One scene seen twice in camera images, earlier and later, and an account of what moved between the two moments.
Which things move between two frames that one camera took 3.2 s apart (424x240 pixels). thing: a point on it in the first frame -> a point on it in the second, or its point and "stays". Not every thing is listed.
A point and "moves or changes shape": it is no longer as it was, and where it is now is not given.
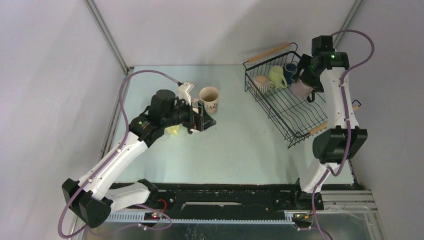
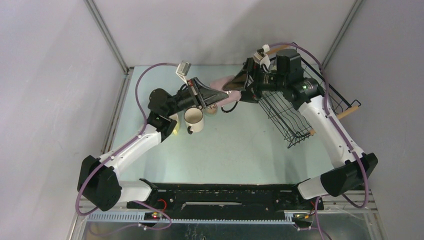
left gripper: x=208 y=121 -> x=209 y=96
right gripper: x=306 y=61 -> x=251 y=94
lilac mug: x=300 y=89 moves or changes shape
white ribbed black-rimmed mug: x=196 y=120 stays
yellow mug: x=174 y=129 stays
